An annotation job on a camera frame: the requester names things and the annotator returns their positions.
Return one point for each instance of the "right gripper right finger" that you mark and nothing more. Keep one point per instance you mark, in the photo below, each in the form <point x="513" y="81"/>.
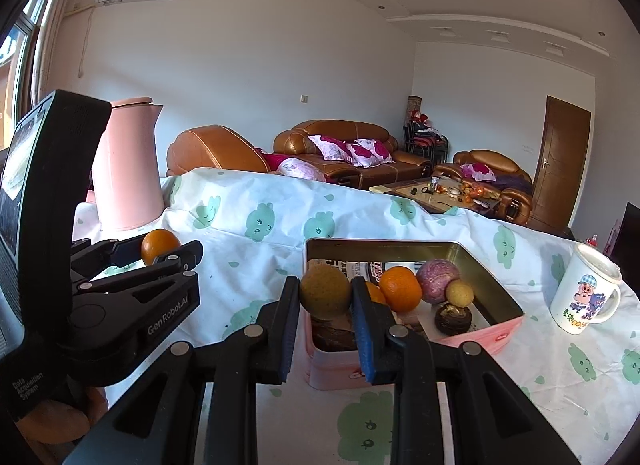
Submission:
<point x="449" y="398"/>

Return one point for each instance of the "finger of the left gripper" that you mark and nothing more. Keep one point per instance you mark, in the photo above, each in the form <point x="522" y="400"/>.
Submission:
<point x="184" y="258"/>
<point x="87" y="260"/>

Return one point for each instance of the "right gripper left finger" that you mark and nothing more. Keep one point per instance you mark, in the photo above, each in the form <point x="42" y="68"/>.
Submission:
<point x="156" y="421"/>

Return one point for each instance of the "small orange kumquat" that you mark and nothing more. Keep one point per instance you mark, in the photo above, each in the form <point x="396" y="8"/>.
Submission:
<point x="157" y="243"/>

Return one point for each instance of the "yellow-green fruit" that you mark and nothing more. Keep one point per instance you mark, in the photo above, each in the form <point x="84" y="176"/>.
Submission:
<point x="459" y="293"/>

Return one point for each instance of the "small yellow-green longan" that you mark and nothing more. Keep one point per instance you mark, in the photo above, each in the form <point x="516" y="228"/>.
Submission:
<point x="325" y="292"/>

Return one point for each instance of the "purple passion fruit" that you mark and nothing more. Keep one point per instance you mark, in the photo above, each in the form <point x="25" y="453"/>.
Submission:
<point x="434" y="277"/>

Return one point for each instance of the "large orange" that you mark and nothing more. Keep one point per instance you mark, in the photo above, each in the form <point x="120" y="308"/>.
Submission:
<point x="401" y="288"/>

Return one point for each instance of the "small orange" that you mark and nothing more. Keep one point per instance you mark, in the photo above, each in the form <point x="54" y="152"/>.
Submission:
<point x="375" y="293"/>

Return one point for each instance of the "person's left hand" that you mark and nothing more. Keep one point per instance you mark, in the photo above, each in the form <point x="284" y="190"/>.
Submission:
<point x="53" y="423"/>

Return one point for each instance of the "white cloud-print tablecloth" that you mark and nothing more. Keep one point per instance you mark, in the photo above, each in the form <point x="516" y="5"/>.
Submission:
<point x="257" y="230"/>

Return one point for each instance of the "pink electric kettle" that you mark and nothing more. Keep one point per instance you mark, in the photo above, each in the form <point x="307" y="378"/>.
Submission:
<point x="125" y="177"/>

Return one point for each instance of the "brown leather armchair near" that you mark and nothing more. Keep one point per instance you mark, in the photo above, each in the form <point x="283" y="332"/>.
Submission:
<point x="213" y="147"/>

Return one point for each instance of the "brown leather armchair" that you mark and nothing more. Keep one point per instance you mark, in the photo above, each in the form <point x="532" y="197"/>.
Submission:
<point x="513" y="184"/>
<point x="213" y="147"/>

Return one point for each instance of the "pink bundle on armchair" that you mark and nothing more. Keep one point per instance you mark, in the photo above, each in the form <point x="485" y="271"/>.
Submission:
<point x="296" y="168"/>

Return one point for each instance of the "brown leather three-seat sofa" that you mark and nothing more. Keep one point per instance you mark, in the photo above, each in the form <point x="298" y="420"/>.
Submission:
<point x="295" y="143"/>

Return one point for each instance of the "pink floral pillow left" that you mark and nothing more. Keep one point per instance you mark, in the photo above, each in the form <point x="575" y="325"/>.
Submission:
<point x="331" y="149"/>

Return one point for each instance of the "pink floral pillow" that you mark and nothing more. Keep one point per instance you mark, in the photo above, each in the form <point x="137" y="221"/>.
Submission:
<point x="331" y="149"/>
<point x="369" y="153"/>

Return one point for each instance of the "pink floral pillow right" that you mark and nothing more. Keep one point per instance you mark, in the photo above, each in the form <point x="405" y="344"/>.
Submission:
<point x="369" y="153"/>

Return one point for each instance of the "black television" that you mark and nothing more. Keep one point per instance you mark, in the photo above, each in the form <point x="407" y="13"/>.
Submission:
<point x="626" y="250"/>

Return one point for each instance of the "wooden coffee table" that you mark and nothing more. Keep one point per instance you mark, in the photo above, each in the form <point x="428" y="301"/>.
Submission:
<point x="439" y="194"/>

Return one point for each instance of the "pink pillow on armchair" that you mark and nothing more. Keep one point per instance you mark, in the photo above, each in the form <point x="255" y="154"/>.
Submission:
<point x="477" y="172"/>

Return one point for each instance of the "brown leather armchair far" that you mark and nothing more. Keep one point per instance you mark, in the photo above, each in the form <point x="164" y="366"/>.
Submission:
<point x="513" y="184"/>

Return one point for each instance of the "stacked dark chairs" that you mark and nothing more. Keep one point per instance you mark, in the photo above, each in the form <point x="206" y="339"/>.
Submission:
<point x="422" y="139"/>

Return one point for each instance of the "brown wooden door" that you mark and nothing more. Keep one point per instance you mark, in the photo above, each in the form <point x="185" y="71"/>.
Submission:
<point x="561" y="164"/>

